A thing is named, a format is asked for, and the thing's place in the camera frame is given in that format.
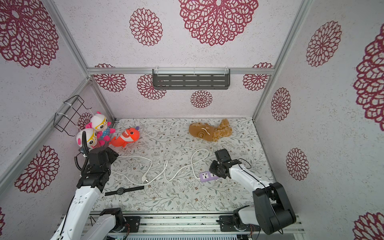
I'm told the white pink doll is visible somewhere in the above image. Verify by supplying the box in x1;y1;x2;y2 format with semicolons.
86;112;116;142
76;128;105;150

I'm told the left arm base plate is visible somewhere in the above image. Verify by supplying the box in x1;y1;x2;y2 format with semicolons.
109;216;141;234

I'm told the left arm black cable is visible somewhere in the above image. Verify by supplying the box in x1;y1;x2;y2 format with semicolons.
74;130;91;172

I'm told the dark grey wall shelf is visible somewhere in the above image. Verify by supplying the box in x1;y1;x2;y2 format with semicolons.
152;69;231;90

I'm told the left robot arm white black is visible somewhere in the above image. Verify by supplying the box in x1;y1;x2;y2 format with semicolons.
52;147;126;240

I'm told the upper white pink doll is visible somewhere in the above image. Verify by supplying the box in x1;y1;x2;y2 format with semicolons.
86;112;116;142

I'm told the white power cord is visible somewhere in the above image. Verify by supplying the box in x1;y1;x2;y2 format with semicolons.
109;148;211;186

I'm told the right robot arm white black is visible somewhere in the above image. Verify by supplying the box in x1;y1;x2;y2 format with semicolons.
210;149;297;235

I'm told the black wire basket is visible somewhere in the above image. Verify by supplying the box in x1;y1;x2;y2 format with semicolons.
53;95;92;137

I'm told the lower white pink doll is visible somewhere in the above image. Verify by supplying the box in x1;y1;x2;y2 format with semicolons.
76;128;105;150

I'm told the orange clownfish plush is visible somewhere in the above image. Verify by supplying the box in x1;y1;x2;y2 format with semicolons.
109;127;140;148

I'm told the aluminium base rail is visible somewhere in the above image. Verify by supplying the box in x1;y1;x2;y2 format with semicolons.
53;212;305;240

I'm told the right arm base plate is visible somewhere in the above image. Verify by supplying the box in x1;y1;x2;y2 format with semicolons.
216;215;261;232

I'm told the black wrist watch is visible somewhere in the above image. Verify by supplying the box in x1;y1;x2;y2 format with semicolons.
105;186;144;196

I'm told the brown plush toy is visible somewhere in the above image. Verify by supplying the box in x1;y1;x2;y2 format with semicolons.
189;119;233;142

